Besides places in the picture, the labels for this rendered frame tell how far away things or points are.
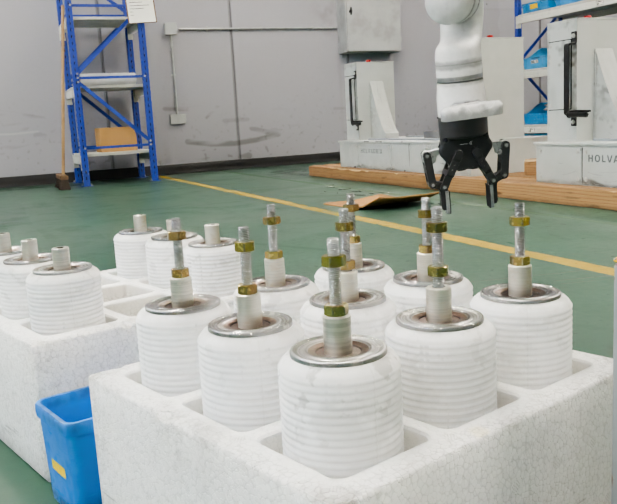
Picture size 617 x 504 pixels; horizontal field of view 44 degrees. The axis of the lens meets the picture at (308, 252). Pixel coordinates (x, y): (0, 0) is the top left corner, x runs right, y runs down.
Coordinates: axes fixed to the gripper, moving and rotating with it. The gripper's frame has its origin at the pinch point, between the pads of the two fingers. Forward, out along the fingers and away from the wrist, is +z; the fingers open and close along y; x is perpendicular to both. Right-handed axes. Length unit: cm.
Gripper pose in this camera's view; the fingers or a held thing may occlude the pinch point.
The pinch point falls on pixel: (468, 201)
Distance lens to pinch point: 124.1
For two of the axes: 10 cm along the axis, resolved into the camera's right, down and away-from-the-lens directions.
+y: -9.9, 1.4, 0.0
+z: 1.3, 9.5, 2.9
